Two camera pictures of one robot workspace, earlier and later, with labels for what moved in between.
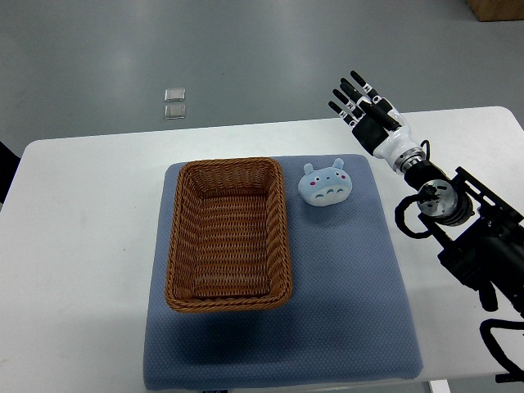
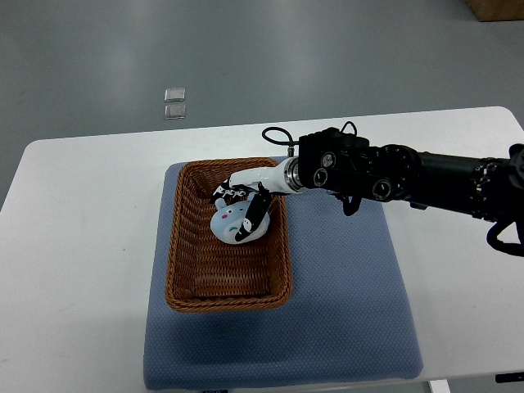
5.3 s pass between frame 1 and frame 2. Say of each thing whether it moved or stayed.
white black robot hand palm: moved
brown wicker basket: stayed
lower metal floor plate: stayed
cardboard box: stayed
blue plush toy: moved
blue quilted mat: stayed
